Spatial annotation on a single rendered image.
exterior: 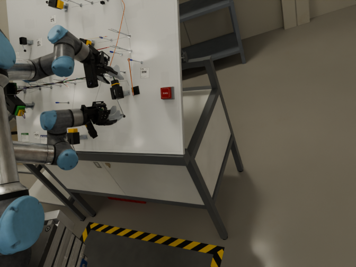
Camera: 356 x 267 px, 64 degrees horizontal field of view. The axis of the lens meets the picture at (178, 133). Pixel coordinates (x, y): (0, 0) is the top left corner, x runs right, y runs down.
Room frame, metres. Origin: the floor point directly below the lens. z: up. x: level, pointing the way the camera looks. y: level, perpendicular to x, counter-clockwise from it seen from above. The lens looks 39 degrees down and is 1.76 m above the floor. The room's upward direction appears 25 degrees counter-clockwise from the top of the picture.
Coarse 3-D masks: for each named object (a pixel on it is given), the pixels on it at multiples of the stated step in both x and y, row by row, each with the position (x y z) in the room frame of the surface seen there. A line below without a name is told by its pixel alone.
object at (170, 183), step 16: (112, 176) 1.33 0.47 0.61; (128, 176) 1.25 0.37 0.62; (144, 176) 1.18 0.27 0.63; (160, 176) 1.12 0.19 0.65; (176, 176) 1.05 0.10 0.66; (128, 192) 1.31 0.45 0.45; (144, 192) 1.23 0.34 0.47; (160, 192) 1.16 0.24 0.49; (176, 192) 1.09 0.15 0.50; (192, 192) 1.03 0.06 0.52
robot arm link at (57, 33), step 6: (54, 30) 1.18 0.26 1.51; (60, 30) 1.16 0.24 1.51; (66, 30) 1.19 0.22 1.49; (48, 36) 1.18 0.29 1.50; (54, 36) 1.15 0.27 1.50; (60, 36) 1.15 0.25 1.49; (66, 36) 1.16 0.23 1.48; (72, 36) 1.19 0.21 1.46; (54, 42) 1.15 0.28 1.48; (66, 42) 1.14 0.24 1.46; (72, 42) 1.16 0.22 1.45; (78, 42) 1.19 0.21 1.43; (78, 48) 1.18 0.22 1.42
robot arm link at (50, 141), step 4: (48, 132) 1.02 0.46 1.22; (48, 136) 1.02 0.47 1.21; (52, 136) 1.01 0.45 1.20; (56, 136) 1.00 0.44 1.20; (60, 136) 1.01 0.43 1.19; (64, 136) 1.02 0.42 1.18; (48, 140) 1.01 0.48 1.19; (52, 140) 0.99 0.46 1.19; (56, 140) 0.98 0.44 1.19; (60, 140) 0.98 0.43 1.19; (64, 140) 0.98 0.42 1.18; (52, 144) 0.97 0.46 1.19
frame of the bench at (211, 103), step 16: (208, 112) 1.26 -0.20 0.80; (192, 144) 1.07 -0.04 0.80; (192, 160) 0.99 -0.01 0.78; (224, 160) 1.26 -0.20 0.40; (240, 160) 1.45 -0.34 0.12; (192, 176) 1.00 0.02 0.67; (80, 192) 1.59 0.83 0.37; (96, 192) 1.48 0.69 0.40; (208, 192) 1.00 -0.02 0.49; (208, 208) 0.99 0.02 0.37
